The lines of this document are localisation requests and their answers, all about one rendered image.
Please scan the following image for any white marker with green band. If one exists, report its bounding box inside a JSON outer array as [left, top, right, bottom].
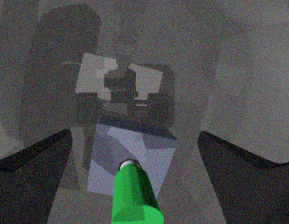
[[120, 160, 140, 169]]

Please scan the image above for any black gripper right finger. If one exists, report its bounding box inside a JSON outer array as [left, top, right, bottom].
[[197, 132, 289, 224]]

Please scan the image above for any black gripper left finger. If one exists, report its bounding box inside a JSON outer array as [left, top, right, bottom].
[[0, 129, 73, 224]]

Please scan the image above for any blue-grey block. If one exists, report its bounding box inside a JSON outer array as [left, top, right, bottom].
[[87, 115, 177, 198]]

